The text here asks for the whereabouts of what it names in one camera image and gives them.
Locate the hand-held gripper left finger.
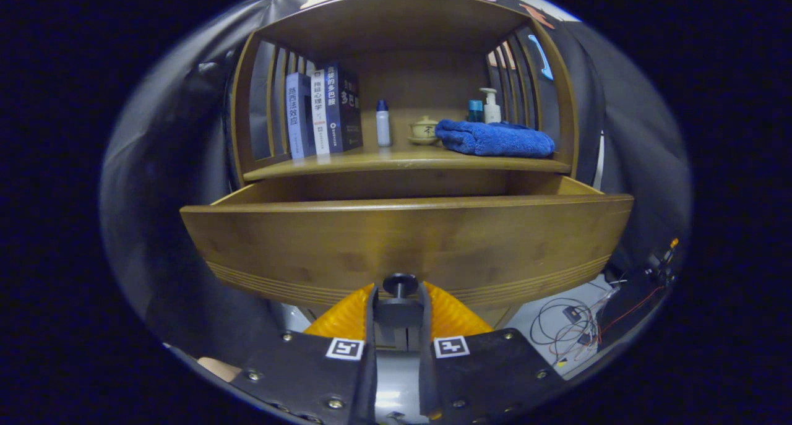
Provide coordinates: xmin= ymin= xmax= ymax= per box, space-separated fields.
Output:
xmin=230 ymin=281 xmax=379 ymax=425

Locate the folded blue towel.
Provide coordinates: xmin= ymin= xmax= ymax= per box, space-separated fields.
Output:
xmin=434 ymin=119 xmax=556 ymax=159

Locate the wooden cabinet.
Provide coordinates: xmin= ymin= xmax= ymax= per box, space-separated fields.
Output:
xmin=229 ymin=0 xmax=579 ymax=327

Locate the beige lidded tea cup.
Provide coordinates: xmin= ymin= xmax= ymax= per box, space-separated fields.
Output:
xmin=408 ymin=116 xmax=441 ymax=146

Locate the white spine book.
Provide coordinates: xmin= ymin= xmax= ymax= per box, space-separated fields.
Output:
xmin=309 ymin=69 xmax=332 ymax=157

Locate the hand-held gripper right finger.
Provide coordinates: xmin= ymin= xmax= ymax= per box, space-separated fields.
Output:
xmin=418 ymin=281 xmax=567 ymax=423

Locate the white pump bottle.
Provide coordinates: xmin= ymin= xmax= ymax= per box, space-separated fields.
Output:
xmin=478 ymin=88 xmax=502 ymax=125

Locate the black drawer knob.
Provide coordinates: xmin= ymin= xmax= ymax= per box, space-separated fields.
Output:
xmin=371 ymin=273 xmax=428 ymax=330

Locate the wooden drawer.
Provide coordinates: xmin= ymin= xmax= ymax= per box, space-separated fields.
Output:
xmin=179 ymin=174 xmax=635 ymax=308

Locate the black device with orange parts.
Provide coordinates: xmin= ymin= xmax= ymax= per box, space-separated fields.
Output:
xmin=609 ymin=238 xmax=681 ymax=327

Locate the wooden countertop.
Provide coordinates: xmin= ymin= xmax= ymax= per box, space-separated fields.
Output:
xmin=244 ymin=145 xmax=571 ymax=182

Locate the dark blue book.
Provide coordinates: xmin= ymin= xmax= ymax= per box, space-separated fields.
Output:
xmin=323 ymin=63 xmax=364 ymax=155

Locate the tangle of cables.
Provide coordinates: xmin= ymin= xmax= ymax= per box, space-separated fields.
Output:
xmin=529 ymin=277 xmax=669 ymax=367

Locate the white bottle with blue cap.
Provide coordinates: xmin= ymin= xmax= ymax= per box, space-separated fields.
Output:
xmin=376 ymin=99 xmax=392 ymax=148

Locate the light blue book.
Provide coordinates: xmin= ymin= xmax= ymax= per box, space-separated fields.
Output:
xmin=285 ymin=72 xmax=317 ymax=161

